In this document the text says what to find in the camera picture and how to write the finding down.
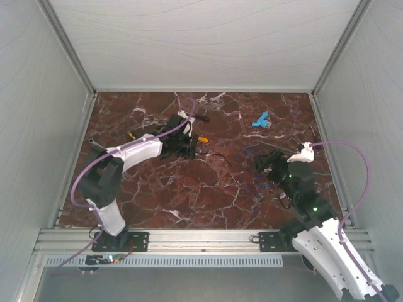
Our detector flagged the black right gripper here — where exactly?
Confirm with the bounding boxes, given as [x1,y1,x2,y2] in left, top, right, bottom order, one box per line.
[254,148,297,203]

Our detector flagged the purple wire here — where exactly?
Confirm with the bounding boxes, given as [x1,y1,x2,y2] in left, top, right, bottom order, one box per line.
[234,144,278,202]

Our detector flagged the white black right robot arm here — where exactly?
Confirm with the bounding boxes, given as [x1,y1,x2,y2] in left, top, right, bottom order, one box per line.
[254,149,400,301]

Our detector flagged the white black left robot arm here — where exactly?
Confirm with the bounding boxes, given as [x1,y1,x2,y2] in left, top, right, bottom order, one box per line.
[71,111,199,250]

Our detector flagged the blue plastic connector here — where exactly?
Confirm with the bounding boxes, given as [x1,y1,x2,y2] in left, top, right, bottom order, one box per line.
[251,111,272,129]

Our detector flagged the small black screwdriver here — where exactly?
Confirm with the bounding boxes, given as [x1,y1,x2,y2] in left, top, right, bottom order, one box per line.
[310,125,320,143]

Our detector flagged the black yellow screwdriver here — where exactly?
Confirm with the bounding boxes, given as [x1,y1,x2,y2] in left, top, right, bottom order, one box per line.
[128,132,138,140]

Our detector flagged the silver wrench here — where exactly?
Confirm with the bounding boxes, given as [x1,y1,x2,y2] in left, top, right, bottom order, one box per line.
[88,138,104,148]

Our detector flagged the yellow handled screwdriver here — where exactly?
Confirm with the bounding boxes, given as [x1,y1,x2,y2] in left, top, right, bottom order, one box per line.
[198,137,209,143]

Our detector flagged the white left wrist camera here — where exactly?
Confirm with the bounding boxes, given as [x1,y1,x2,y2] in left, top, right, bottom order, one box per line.
[177,110,195,137]

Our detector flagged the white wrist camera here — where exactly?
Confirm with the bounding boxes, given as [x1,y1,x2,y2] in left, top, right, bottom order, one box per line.
[287,142,315,163]
[177,110,195,137]

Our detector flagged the black handled screwdriver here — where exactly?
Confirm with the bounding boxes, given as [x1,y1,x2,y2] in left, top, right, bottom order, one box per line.
[195,115,210,121]

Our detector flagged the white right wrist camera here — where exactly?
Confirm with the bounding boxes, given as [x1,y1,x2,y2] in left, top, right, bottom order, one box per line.
[287,142,315,163]

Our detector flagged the black right mount plate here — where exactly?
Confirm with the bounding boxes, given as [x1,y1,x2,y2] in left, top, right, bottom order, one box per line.
[250,232,297,252]

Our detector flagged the black mount plate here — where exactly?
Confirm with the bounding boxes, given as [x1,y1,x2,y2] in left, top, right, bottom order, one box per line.
[250,232,297,252]
[91,230,149,253]

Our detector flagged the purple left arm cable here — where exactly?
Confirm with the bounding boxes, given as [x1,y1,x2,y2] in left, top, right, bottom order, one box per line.
[50,97,198,277]

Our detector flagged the black left mount plate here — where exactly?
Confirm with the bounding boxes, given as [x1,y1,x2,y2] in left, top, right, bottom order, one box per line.
[91,230,149,253]

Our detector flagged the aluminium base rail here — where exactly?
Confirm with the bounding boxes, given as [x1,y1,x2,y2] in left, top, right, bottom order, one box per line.
[31,228,374,252]

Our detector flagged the grey slotted cable duct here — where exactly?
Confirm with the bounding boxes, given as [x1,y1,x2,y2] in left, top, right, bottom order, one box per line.
[64,254,283,268]

